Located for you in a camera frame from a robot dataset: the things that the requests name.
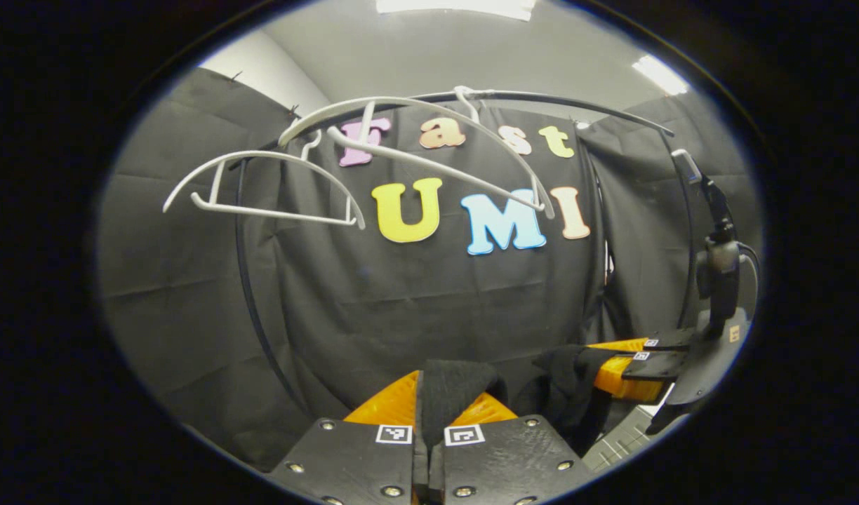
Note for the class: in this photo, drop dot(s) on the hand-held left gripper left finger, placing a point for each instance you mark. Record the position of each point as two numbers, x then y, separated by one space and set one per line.
359 463

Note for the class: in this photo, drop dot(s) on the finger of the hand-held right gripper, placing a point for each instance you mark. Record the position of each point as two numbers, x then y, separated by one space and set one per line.
647 366
671 340

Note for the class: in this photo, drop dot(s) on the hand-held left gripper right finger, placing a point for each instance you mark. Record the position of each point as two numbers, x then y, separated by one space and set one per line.
507 463

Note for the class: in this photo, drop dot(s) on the black knit jacket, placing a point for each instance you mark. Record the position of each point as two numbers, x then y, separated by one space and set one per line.
457 389

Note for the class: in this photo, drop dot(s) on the white plastic clothes hanger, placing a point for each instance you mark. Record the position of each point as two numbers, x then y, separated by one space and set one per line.
367 119
275 213

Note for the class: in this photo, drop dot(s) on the black metal clothes rack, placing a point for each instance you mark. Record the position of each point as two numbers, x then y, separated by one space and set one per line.
528 95

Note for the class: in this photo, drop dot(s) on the large ceiling light panel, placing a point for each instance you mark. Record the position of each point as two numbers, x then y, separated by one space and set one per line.
457 7

